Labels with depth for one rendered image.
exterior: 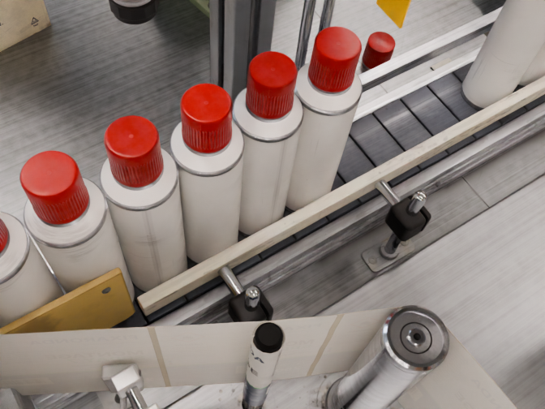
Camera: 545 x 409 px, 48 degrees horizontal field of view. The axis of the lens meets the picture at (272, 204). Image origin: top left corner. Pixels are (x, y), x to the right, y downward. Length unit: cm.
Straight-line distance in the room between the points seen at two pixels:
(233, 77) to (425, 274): 26
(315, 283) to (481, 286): 16
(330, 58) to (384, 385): 21
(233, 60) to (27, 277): 29
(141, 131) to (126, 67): 38
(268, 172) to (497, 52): 29
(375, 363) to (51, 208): 21
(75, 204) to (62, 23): 46
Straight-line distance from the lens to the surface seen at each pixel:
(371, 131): 66
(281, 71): 42
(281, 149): 45
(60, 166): 38
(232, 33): 58
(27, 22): 80
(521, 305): 61
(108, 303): 49
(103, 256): 44
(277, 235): 54
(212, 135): 40
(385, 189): 58
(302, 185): 54
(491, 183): 73
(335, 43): 44
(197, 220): 48
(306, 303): 61
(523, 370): 59
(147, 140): 38
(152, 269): 50
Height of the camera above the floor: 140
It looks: 61 degrees down
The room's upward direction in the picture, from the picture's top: 9 degrees clockwise
